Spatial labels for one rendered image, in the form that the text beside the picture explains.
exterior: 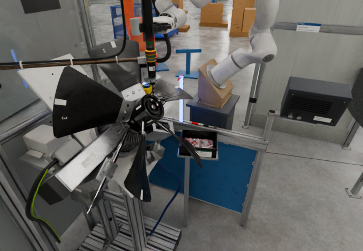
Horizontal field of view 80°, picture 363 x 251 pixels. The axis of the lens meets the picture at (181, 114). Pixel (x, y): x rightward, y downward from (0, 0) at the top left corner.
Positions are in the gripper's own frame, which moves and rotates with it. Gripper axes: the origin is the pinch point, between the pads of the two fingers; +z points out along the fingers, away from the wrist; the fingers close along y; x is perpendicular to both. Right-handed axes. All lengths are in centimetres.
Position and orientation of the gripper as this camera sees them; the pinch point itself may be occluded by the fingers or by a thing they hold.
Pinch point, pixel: (148, 28)
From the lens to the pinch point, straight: 90.4
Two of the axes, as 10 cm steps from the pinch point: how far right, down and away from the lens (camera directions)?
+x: 0.1, -8.5, -5.2
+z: -3.6, 4.8, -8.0
